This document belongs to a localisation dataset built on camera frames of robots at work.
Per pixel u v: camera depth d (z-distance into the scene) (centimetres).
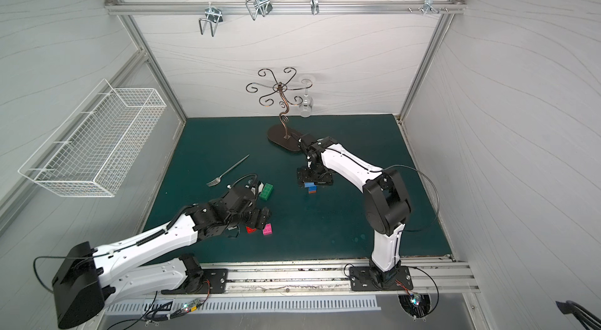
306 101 100
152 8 78
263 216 72
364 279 74
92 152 69
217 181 97
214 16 78
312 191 92
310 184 82
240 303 70
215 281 73
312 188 90
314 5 78
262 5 76
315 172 76
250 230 71
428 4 77
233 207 60
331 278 75
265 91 89
